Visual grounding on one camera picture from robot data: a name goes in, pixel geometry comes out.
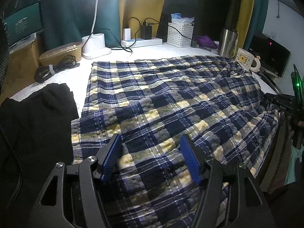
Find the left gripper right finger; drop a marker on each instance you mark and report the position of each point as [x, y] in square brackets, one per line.
[246, 206]

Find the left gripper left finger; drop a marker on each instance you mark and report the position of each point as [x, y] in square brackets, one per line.
[72, 194]

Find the blue yellow plaid pants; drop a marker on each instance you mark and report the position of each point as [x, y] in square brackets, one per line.
[151, 185]

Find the black monitor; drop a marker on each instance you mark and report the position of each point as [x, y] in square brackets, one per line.
[274, 56]

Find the white cartoon mug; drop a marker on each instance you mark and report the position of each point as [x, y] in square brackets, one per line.
[247, 60]

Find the black folded garment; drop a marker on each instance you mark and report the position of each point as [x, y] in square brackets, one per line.
[37, 134]

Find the stainless steel tumbler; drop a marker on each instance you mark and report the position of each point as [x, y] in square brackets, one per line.
[227, 42]

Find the yellow curtain right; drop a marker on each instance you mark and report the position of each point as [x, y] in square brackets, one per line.
[243, 20]

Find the yellow curtain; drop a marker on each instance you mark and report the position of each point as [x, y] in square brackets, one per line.
[133, 12]
[243, 20]

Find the purple cloth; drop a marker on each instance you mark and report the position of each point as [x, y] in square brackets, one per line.
[205, 41]

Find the teal curtain right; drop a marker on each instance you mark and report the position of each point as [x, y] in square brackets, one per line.
[257, 21]

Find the teal curtain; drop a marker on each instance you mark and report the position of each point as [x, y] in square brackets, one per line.
[257, 21]
[67, 21]

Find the white tablecloth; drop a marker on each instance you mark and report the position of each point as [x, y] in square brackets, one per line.
[71, 75]

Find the white plastic basket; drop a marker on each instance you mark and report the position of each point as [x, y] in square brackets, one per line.
[179, 35]

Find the brown oval lidded container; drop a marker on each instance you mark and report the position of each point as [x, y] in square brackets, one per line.
[54, 56]

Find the cardboard box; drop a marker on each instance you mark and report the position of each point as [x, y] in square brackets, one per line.
[21, 69]

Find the white desk lamp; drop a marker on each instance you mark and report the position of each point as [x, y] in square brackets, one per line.
[93, 46]

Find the black power adapter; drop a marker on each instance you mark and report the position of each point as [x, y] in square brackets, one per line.
[146, 32]

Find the white power strip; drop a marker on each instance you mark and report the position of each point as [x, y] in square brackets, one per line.
[141, 42]

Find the white charger plug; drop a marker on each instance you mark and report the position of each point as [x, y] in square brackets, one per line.
[126, 34]

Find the tablet with teal screen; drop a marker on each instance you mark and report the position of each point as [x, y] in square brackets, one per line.
[23, 23]

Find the yellow curtain left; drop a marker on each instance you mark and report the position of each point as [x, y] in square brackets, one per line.
[133, 12]

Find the teal curtain left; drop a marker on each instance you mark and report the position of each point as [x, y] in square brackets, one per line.
[67, 21]

